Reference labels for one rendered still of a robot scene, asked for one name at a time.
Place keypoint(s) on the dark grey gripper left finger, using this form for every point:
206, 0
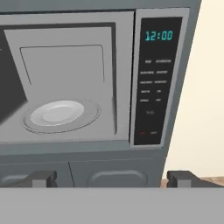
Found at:
40, 178

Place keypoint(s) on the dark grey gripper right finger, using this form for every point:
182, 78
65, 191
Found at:
182, 178

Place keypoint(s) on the grey microwave oven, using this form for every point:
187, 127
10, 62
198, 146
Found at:
122, 73

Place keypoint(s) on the grey cupboard door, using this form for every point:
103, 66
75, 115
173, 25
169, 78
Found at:
17, 172
116, 173

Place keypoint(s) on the white plate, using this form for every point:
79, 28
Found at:
57, 113

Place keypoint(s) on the grey glass turntable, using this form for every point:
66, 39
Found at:
92, 114

